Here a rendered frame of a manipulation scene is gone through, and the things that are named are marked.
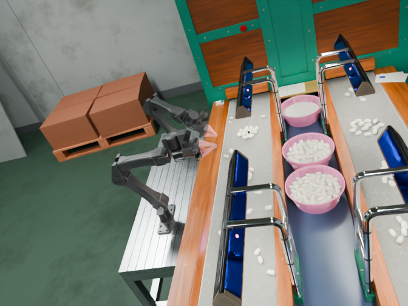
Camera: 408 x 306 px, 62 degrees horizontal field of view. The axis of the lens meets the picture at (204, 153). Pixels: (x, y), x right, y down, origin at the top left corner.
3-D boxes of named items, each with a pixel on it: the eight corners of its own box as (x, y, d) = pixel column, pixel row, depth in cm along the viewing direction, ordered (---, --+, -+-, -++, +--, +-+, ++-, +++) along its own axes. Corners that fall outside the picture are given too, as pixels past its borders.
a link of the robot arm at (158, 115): (185, 138, 220) (153, 98, 215) (179, 144, 217) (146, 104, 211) (181, 140, 225) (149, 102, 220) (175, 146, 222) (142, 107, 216)
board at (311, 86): (273, 100, 228) (272, 98, 227) (272, 90, 239) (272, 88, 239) (324, 90, 218) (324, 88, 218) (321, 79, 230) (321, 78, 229)
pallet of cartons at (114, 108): (53, 163, 420) (30, 132, 392) (81, 122, 498) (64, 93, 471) (153, 141, 389) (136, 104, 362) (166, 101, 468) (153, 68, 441)
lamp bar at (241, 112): (235, 119, 168) (232, 107, 164) (241, 68, 217) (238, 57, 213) (251, 116, 166) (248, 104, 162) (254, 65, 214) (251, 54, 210)
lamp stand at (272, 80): (256, 150, 204) (238, 85, 179) (256, 132, 219) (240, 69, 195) (288, 146, 198) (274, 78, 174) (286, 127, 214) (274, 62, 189)
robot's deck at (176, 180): (121, 277, 164) (118, 272, 161) (163, 138, 259) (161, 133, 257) (311, 254, 143) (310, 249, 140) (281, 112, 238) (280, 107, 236)
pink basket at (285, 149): (297, 184, 171) (295, 170, 166) (277, 156, 193) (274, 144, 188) (346, 165, 172) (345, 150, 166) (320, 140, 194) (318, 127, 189)
